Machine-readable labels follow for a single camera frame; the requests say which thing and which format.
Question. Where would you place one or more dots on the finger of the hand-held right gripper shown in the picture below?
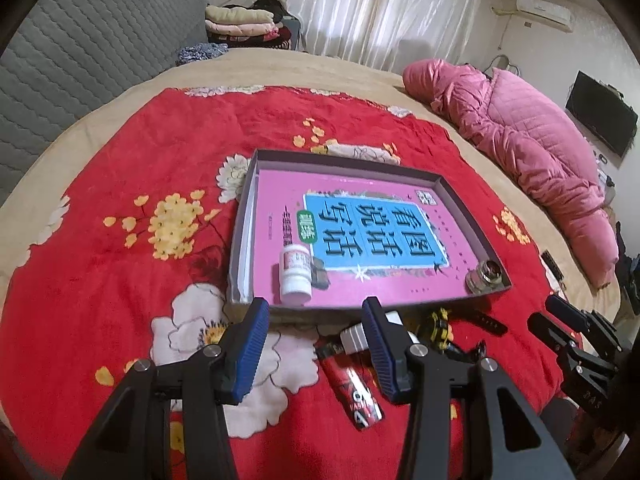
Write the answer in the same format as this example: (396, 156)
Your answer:
(547, 330)
(562, 306)

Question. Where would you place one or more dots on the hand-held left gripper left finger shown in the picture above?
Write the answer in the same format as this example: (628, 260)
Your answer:
(252, 350)

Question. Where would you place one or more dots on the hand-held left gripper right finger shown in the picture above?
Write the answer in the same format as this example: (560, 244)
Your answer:
(380, 360)

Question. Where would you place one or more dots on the white bottle with ribbed cap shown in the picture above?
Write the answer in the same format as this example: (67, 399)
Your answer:
(354, 340)

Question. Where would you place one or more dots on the red lighter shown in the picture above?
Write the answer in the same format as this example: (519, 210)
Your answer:
(350, 390)

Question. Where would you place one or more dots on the black and yellow wristwatch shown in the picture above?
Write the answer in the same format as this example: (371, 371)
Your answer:
(434, 327)

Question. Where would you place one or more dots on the grey cardboard box tray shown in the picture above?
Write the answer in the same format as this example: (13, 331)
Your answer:
(242, 220)

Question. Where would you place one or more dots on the black remote control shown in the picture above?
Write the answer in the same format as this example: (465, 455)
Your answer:
(553, 265)

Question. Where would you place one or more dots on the small white pill bottle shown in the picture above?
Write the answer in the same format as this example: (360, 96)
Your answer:
(295, 285)

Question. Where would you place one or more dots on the small round glass bottle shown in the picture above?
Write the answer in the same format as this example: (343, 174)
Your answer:
(487, 277)

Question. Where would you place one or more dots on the pink and blue book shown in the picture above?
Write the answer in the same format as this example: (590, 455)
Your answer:
(280, 195)

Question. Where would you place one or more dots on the pink quilted down jacket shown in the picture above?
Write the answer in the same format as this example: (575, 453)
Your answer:
(525, 135)

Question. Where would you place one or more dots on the black flat television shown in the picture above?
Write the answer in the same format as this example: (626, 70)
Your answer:
(600, 112)

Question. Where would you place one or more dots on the red floral blanket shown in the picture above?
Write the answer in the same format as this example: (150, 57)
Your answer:
(150, 135)

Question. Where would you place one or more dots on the bed with beige sheet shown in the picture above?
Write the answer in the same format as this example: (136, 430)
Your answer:
(300, 67)

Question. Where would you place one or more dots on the white air conditioner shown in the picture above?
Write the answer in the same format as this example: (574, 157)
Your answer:
(545, 10)

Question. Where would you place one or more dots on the blue patterned cloth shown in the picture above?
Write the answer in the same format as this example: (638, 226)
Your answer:
(200, 53)

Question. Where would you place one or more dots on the beige folded cloth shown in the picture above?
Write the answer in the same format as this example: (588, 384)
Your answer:
(235, 14)

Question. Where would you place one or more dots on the grey quilted headboard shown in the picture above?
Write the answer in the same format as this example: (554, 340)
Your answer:
(75, 60)

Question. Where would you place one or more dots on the black garment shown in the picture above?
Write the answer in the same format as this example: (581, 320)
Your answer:
(270, 7)

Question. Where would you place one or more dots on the white sheer curtain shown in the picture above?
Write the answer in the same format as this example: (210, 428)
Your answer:
(375, 10)

